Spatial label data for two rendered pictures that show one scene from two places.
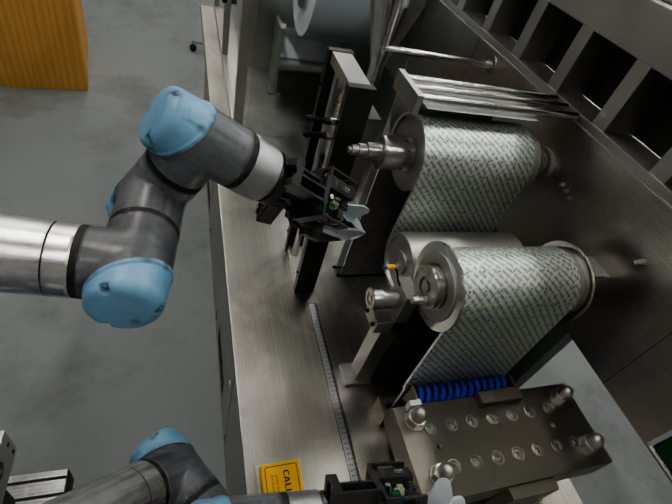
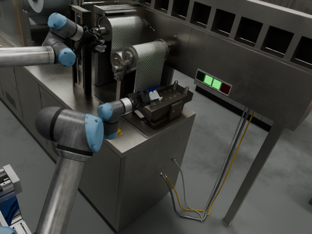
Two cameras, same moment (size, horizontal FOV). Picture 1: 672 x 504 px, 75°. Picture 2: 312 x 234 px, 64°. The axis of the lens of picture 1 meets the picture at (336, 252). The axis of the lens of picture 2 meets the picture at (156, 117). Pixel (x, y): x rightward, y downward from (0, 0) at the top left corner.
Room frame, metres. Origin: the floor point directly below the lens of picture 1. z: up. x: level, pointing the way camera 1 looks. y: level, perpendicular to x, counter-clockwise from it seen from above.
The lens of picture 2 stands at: (-0.83, 0.20, 1.83)
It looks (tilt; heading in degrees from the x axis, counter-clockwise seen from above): 35 degrees down; 336
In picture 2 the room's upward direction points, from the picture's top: 10 degrees clockwise
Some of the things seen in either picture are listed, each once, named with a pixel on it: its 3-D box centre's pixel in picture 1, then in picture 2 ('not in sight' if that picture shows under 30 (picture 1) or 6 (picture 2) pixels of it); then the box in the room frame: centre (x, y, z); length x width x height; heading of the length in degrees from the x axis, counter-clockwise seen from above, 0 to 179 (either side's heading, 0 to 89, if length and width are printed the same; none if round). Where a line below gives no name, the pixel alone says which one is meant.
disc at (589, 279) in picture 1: (558, 281); (159, 50); (0.63, -0.40, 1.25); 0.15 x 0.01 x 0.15; 27
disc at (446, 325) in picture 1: (436, 286); (130, 57); (0.51, -0.17, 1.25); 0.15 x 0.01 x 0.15; 27
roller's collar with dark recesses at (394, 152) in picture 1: (393, 152); (101, 29); (0.73, -0.04, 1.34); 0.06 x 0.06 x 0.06; 27
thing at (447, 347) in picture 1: (476, 356); (148, 78); (0.52, -0.31, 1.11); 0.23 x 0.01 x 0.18; 117
